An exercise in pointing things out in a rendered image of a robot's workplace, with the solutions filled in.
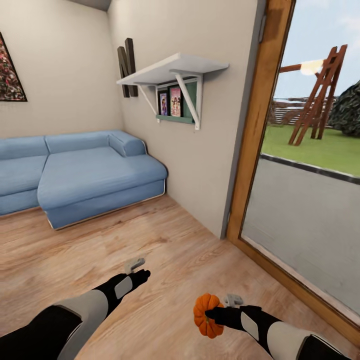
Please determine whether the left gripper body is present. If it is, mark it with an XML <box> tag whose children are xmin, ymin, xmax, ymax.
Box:
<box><xmin>130</xmin><ymin>269</ymin><xmax>148</xmax><ymax>291</ymax></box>

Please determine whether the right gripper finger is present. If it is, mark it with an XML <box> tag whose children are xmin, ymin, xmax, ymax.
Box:
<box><xmin>205</xmin><ymin>308</ymin><xmax>215</xmax><ymax>320</ymax></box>

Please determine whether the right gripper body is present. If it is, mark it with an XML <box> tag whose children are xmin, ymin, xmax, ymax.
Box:
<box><xmin>214</xmin><ymin>306</ymin><xmax>237</xmax><ymax>330</ymax></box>

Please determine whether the pumpkin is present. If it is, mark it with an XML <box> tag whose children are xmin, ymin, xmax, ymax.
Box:
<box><xmin>193</xmin><ymin>293</ymin><xmax>224</xmax><ymax>339</ymax></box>

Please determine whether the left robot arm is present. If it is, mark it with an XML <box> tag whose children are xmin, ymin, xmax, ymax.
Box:
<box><xmin>0</xmin><ymin>257</ymin><xmax>151</xmax><ymax>360</ymax></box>

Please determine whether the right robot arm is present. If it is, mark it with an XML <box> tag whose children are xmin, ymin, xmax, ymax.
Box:
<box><xmin>205</xmin><ymin>293</ymin><xmax>353</xmax><ymax>360</ymax></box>

